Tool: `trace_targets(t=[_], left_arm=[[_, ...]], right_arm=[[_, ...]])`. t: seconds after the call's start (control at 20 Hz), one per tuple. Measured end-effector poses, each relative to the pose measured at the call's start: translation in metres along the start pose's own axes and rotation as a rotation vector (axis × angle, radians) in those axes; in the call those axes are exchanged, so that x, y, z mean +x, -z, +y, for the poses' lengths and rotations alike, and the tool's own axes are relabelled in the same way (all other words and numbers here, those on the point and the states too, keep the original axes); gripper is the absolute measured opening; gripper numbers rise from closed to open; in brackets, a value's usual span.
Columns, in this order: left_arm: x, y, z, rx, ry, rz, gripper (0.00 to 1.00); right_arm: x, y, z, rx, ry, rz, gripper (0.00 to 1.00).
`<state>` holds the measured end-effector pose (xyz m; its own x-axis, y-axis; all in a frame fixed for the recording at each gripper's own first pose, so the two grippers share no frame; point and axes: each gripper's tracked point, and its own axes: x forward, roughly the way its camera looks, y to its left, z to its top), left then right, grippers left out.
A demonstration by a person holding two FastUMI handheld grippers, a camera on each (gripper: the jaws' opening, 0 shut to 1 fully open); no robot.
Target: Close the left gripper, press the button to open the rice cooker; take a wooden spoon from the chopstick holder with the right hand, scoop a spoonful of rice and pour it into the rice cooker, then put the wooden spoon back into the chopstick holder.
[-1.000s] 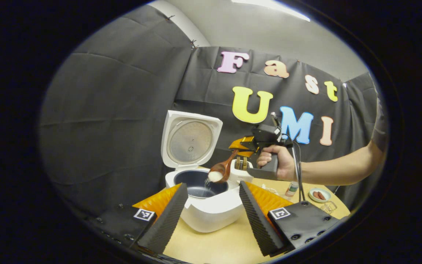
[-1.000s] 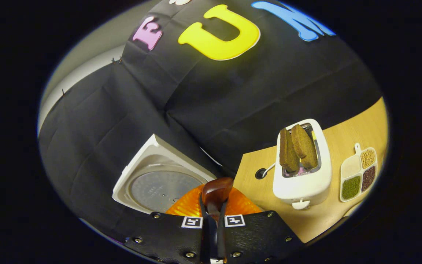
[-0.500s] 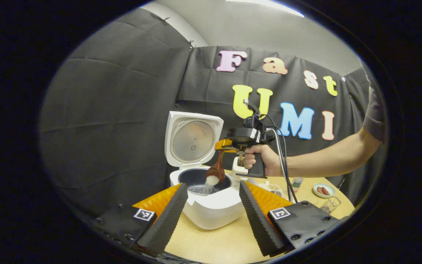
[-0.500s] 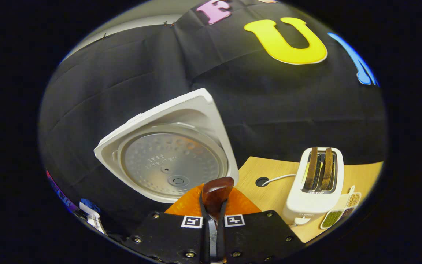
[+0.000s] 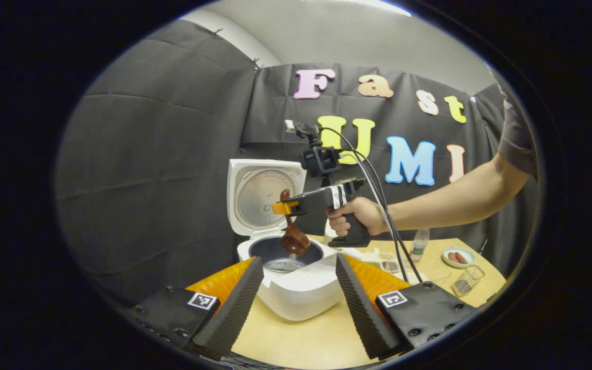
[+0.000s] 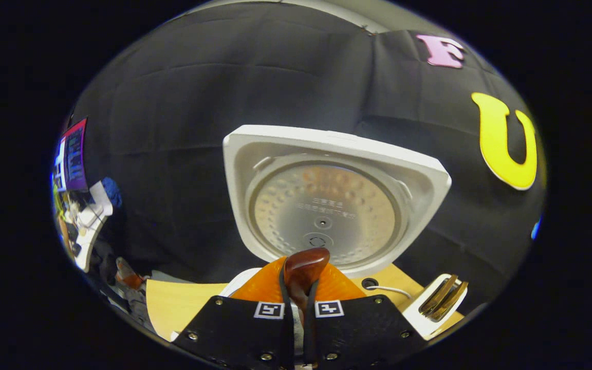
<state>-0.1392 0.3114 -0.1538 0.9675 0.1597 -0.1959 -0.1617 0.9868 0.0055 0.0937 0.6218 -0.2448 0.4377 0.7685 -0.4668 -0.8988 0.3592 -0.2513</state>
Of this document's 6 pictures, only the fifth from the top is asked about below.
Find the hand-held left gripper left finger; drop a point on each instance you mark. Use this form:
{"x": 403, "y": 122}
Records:
{"x": 232, "y": 318}

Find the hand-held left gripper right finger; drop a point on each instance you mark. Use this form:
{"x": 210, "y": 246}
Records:
{"x": 363, "y": 313}

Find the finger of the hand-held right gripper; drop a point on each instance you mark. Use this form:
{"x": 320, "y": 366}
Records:
{"x": 285, "y": 208}

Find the dark wooden spoon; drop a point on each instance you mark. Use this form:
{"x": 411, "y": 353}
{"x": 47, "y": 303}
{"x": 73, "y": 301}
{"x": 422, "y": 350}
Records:
{"x": 295, "y": 240}

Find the white rice cooker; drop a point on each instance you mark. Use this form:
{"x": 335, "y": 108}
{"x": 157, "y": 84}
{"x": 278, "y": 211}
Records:
{"x": 301, "y": 293}

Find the metal mesh chopstick holder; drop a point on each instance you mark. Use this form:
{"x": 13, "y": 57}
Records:
{"x": 468, "y": 280}

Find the white divided dish of grains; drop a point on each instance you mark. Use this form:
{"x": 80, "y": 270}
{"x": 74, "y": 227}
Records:
{"x": 381, "y": 262}

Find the clear plastic water bottle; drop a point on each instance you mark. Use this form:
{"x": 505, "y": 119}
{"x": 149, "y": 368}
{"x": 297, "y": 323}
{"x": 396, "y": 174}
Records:
{"x": 419, "y": 246}

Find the brown meat slice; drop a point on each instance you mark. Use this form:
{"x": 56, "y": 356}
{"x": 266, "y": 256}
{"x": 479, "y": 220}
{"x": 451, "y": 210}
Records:
{"x": 452, "y": 257}
{"x": 461, "y": 258}

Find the pale green plate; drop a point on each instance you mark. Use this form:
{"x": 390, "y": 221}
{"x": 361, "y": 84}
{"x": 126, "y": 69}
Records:
{"x": 468, "y": 253}

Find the grey shirt sleeve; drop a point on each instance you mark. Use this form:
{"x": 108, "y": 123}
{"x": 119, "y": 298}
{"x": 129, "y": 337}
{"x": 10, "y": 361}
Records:
{"x": 519, "y": 133}

